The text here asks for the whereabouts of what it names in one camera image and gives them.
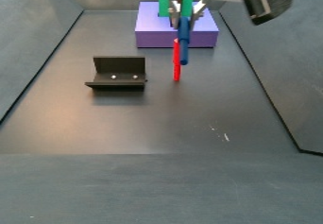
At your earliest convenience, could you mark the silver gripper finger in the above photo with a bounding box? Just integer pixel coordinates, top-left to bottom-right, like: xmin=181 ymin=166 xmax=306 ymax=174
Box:
xmin=190 ymin=0 xmax=207 ymax=29
xmin=169 ymin=0 xmax=182 ymax=29

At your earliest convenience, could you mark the blue hexagonal peg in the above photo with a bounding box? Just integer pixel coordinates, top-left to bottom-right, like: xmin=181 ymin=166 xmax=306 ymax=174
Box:
xmin=178 ymin=17 xmax=190 ymax=65

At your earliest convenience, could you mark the green U-shaped block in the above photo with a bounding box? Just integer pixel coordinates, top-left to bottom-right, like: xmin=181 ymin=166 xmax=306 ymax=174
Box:
xmin=158 ymin=0 xmax=194 ymax=17

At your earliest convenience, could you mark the purple base block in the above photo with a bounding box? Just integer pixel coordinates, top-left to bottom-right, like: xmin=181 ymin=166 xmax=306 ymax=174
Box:
xmin=135 ymin=2 xmax=219 ymax=48

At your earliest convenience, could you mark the red hexagonal peg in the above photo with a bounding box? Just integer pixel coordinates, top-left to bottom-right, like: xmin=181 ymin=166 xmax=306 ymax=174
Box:
xmin=174 ymin=38 xmax=182 ymax=81

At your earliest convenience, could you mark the black angle bracket fixture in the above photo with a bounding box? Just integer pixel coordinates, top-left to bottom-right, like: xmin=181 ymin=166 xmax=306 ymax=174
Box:
xmin=85 ymin=56 xmax=147 ymax=91

